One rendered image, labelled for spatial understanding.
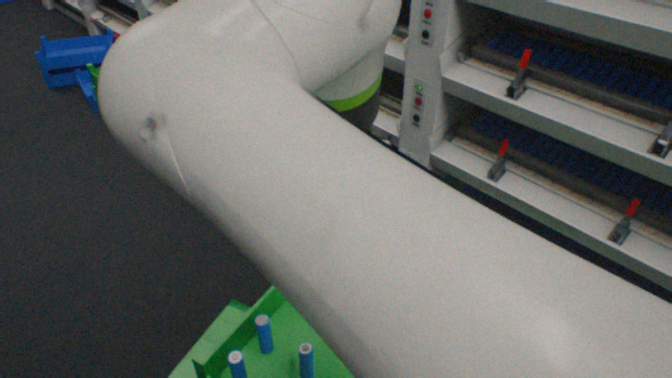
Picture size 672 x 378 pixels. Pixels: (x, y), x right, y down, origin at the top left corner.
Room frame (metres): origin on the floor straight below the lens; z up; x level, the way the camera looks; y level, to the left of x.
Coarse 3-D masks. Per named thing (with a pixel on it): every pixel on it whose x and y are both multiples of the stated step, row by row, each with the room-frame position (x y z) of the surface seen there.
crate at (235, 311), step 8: (232, 304) 0.63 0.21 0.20; (240, 304) 0.63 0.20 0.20; (224, 312) 0.62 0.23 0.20; (232, 312) 0.62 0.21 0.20; (240, 312) 0.62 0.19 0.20; (216, 320) 0.60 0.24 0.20; (224, 320) 0.60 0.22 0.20; (232, 320) 0.60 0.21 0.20; (208, 328) 0.58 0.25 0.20; (216, 328) 0.58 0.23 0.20; (224, 328) 0.58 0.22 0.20; (208, 336) 0.56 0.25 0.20; (216, 336) 0.56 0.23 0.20; (224, 336) 0.56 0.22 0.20; (200, 344) 0.54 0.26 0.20; (208, 344) 0.54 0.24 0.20; (192, 352) 0.52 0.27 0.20; (184, 360) 0.51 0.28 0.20; (176, 368) 0.49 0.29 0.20; (184, 368) 0.49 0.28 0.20; (192, 368) 0.49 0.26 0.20; (168, 376) 0.48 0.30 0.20; (176, 376) 0.48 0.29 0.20; (184, 376) 0.48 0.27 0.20; (192, 376) 0.48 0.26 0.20
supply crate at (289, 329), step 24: (264, 312) 0.44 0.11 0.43; (288, 312) 0.46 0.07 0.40; (240, 336) 0.40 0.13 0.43; (288, 336) 0.42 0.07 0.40; (312, 336) 0.42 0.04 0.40; (192, 360) 0.33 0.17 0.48; (216, 360) 0.36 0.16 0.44; (264, 360) 0.38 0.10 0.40; (288, 360) 0.38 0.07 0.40; (336, 360) 0.38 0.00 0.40
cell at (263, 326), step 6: (258, 318) 0.40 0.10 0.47; (264, 318) 0.40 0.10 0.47; (258, 324) 0.39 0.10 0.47; (264, 324) 0.39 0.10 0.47; (258, 330) 0.39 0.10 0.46; (264, 330) 0.39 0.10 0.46; (270, 330) 0.40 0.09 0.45; (258, 336) 0.39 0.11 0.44; (264, 336) 0.39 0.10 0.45; (270, 336) 0.39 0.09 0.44; (264, 342) 0.39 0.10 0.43; (270, 342) 0.39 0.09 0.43; (264, 348) 0.39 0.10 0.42; (270, 348) 0.39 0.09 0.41
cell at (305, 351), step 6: (306, 342) 0.37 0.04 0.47; (300, 348) 0.36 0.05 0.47; (306, 348) 0.36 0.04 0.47; (312, 348) 0.36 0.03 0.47; (300, 354) 0.35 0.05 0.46; (306, 354) 0.35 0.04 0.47; (312, 354) 0.35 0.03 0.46; (300, 360) 0.35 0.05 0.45; (306, 360) 0.35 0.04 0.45; (312, 360) 0.35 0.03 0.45; (300, 366) 0.35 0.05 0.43; (306, 366) 0.35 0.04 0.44; (312, 366) 0.35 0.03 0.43; (306, 372) 0.35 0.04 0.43; (312, 372) 0.35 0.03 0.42
